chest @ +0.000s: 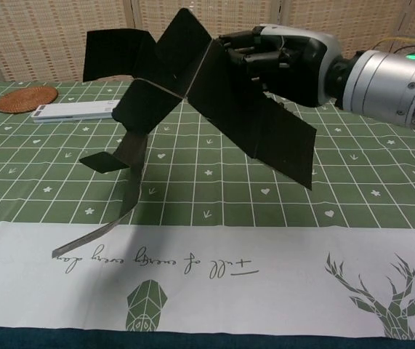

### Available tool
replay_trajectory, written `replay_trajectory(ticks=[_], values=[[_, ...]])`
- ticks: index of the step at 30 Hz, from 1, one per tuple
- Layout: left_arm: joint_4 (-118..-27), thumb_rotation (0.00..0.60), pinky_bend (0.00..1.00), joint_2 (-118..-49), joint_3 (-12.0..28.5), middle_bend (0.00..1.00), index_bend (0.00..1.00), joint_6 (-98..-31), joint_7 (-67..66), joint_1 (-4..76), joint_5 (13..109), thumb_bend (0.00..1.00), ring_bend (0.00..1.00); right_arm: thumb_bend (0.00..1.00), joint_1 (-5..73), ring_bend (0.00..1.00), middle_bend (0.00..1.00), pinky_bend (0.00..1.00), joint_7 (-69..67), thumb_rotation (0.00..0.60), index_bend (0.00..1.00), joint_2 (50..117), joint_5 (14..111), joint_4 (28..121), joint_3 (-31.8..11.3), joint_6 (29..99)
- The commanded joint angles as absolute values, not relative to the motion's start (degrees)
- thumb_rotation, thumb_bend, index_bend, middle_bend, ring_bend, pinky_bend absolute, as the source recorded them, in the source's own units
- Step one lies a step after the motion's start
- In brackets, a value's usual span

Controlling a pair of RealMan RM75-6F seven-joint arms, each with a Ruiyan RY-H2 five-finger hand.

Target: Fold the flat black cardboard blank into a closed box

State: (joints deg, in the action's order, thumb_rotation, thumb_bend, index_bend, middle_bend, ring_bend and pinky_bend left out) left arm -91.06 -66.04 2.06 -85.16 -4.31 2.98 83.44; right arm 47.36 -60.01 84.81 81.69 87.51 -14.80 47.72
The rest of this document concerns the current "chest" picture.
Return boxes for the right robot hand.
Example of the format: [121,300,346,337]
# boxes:
[218,23,342,108]

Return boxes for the black paper box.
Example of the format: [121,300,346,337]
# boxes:
[52,7,318,258]

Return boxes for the white folding stand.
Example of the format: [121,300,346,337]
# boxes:
[31,100,119,124]

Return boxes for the bamboo folding screen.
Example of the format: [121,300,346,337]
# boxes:
[0,0,415,84]

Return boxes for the green checked tablecloth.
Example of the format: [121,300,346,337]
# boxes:
[0,80,415,342]

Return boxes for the round woven rattan coaster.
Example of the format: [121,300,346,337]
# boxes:
[0,86,59,115]

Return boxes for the coloured right wrist wires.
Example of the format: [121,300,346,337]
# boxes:
[373,35,415,52]

